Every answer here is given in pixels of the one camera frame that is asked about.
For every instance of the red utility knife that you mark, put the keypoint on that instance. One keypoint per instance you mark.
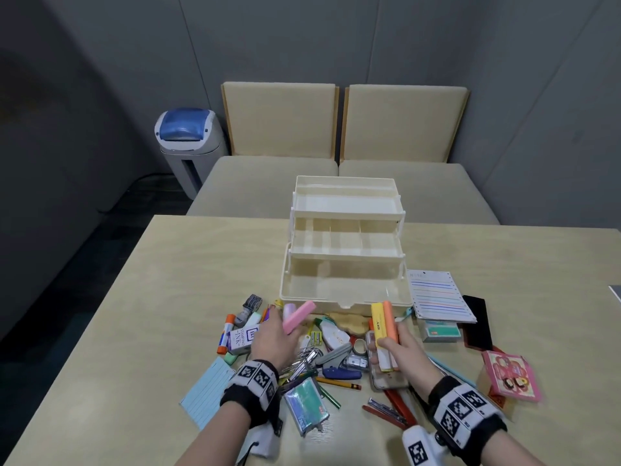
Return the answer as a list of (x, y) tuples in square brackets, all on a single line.
[(400, 407)]

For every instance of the beige sofa chair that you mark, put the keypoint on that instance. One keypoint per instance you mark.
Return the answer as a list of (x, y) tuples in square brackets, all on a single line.
[(402, 130), (271, 126)]

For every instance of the grey blue-lid paper shredder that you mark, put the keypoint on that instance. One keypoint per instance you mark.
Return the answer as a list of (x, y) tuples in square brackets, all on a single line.
[(187, 145)]

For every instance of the orange capped glue stick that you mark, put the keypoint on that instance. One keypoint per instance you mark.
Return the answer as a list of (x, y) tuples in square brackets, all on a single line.
[(225, 334)]

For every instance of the person's right hand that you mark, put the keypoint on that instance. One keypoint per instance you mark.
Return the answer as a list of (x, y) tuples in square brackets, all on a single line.
[(407, 359)]

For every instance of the pink cartoon card pack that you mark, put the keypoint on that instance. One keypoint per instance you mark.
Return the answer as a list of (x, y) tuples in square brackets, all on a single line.
[(512, 378)]

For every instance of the blue lined index card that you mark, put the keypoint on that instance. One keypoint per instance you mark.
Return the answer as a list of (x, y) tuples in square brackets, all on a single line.
[(206, 393)]

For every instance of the grey date stamp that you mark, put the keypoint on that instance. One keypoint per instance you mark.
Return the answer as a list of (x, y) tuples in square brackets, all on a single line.
[(250, 305)]

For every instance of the grey blue stapler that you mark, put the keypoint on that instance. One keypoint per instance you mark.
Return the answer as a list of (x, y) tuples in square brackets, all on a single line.
[(339, 361)]

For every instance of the purple highlighter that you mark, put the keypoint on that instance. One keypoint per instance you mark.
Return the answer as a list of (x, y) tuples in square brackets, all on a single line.
[(289, 310)]

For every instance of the person's left hand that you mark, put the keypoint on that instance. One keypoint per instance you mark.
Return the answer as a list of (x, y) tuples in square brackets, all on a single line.
[(271, 342)]

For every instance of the green pen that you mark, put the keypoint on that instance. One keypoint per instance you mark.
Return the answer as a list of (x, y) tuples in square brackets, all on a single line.
[(331, 397)]

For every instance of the green white staple box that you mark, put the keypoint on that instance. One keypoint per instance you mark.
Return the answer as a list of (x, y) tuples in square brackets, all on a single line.
[(439, 331)]

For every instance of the teal white slim pen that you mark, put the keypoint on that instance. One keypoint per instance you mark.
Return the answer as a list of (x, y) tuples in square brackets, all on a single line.
[(406, 315)]

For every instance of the white striped notepad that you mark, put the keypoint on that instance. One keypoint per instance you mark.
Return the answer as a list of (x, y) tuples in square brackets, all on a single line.
[(439, 296)]

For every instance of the cream tiered organizer box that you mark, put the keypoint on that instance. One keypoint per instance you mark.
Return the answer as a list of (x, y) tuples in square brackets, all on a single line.
[(339, 286)]

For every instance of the black white marker wristband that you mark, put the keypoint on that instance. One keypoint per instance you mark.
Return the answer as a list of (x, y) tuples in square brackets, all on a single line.
[(466, 412), (250, 388)]

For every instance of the white purple ink box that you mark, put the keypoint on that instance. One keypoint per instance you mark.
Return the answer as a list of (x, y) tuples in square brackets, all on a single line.
[(242, 339)]

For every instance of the yellow highlighter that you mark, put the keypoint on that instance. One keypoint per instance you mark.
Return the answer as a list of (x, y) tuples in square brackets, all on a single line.
[(378, 320)]

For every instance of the person's left forearm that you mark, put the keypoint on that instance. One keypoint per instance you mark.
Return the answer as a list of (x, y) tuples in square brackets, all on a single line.
[(213, 441)]

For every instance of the white green correction tape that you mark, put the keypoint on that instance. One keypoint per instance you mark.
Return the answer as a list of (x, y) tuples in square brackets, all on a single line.
[(335, 334)]

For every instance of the green highlighter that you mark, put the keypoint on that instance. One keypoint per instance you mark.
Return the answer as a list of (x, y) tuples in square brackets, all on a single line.
[(253, 319)]

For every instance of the orange highlighter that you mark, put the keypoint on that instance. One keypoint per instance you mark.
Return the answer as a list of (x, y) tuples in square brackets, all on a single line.
[(389, 317)]

